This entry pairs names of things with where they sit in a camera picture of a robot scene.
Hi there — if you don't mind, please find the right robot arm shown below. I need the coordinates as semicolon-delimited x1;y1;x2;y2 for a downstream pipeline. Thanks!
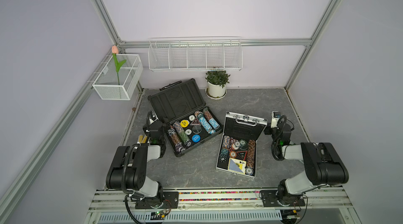
264;111;349;206

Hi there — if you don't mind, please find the blue round chip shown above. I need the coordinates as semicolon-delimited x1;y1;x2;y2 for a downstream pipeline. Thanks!
192;134;201;143

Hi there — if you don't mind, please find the silver aluminium poker case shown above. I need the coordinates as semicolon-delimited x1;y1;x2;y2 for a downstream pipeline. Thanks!
216;112;268;178

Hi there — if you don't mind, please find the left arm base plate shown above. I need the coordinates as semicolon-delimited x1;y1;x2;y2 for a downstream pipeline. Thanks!
135;191;179;209

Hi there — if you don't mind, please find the yellow round chip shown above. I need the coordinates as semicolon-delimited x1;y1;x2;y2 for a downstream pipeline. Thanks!
180;120;190;128

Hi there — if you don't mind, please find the pink artificial tulip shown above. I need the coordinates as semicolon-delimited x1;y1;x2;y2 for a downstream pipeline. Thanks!
111;45;127;85

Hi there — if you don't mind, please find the yellow work glove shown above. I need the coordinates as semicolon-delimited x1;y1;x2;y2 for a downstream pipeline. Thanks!
137;135;148;144

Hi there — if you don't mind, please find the black plastic poker case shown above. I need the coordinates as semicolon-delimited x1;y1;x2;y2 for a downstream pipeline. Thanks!
148;79;223;157

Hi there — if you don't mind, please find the orange black chip stack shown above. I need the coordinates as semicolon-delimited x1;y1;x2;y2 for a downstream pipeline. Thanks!
246;140;256;169

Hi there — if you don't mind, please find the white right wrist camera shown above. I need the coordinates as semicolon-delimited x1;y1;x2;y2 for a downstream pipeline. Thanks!
270;111;282;128

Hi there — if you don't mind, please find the long white wire shelf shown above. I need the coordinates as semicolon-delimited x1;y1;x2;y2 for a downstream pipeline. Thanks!
148;37;243;72

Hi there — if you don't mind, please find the white wire basket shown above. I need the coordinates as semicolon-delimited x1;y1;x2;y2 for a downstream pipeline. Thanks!
92;54;143;101

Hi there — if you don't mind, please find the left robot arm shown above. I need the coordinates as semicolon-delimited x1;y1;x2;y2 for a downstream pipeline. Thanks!
106;120;166;204

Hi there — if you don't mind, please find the playing card deck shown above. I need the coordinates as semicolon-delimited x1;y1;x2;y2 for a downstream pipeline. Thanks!
227;158;247;175

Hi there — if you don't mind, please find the white potted green plant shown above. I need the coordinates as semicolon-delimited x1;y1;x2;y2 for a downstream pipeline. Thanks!
205;71;230;100

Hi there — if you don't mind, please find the blue white chip stack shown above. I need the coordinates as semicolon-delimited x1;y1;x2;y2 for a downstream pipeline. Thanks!
203;107;220;130

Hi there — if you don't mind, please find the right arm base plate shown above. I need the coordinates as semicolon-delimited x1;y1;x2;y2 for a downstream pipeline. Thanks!
259;190;306;207

